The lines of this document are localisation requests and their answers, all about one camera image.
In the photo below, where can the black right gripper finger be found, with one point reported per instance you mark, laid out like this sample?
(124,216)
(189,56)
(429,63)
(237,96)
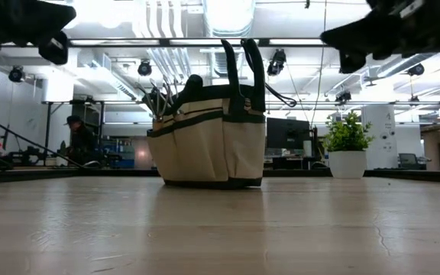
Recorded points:
(361,32)

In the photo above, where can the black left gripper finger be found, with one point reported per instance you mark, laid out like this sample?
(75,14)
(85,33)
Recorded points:
(52,19)

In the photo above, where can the beige green-trimmed gardening bag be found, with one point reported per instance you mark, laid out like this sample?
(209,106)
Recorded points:
(204,153)

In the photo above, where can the black hanging studio light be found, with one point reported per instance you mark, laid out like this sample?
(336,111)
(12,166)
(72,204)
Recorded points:
(276,63)
(416,70)
(144,68)
(343,97)
(16,74)

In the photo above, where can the white building column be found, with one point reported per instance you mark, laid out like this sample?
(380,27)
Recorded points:
(380,130)

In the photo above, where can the black computer monitor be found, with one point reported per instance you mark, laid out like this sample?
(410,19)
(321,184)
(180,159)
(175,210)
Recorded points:
(288,133)

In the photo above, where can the person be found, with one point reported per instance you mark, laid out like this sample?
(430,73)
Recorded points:
(82,141)

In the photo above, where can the grey office chair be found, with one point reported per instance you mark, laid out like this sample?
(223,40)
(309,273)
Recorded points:
(408,159)

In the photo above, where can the green plant in white pot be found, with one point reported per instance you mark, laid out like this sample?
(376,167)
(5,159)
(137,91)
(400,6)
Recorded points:
(348,164)

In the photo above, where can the blue storage bins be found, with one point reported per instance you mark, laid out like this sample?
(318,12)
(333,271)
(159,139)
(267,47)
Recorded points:
(124,158)

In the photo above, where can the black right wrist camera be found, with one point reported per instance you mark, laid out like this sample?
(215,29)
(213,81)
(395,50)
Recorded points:
(351,61)

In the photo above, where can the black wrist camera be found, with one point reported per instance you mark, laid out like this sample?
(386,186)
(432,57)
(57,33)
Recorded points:
(54,49)
(351,61)

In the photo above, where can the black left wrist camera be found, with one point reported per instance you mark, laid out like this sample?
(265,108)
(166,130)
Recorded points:
(54,49)

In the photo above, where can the black overhead frame beam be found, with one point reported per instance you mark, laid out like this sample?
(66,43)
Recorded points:
(128,42)

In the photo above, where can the black background rack frame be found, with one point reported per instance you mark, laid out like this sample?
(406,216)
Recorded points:
(120,102)

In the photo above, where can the black table frame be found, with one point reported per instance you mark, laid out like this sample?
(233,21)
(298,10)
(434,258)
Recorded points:
(13,175)

